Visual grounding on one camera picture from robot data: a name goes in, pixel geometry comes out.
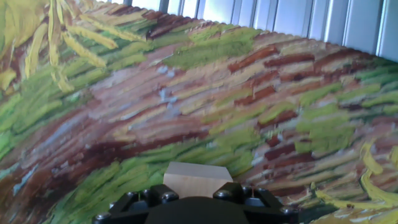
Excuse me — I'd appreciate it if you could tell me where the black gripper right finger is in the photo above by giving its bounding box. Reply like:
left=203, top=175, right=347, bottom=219
left=213, top=182, right=300, bottom=224

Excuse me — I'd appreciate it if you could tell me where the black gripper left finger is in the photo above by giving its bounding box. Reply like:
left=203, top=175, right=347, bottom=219
left=92, top=183, right=180, bottom=224

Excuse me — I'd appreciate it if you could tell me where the tan wooden block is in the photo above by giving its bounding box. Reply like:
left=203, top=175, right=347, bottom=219
left=163, top=161, right=234, bottom=199

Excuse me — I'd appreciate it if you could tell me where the painted wheatfield cloth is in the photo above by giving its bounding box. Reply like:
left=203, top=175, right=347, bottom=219
left=0, top=0, right=398, bottom=224

